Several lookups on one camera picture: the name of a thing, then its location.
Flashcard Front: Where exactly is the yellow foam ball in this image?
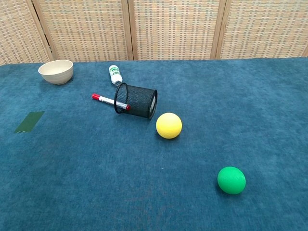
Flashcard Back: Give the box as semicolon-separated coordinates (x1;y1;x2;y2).
155;112;183;140

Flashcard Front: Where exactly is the woven bamboo folding screen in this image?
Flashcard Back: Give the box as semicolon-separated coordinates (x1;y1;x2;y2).
0;0;308;66

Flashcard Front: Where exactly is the white marker with red cap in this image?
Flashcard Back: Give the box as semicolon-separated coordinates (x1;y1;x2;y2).
91;93;131;111

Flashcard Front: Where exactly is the black mesh pen holder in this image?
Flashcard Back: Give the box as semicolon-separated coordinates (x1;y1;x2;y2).
114;82;158;120

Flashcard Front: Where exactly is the green foam ball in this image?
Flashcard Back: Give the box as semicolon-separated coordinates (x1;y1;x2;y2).
217;166;246;195

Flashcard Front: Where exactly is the green tape patch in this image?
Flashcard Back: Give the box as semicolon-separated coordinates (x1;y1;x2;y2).
14;111;45;134

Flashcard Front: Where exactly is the white bottle with green label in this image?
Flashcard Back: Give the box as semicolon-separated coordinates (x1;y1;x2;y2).
108;64;124;85

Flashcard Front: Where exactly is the beige ribbed bowl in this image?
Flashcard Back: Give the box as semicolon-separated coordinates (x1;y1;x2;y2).
38;59;74;85

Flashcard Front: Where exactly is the blue felt table cover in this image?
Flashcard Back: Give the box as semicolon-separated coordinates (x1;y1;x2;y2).
0;57;308;231

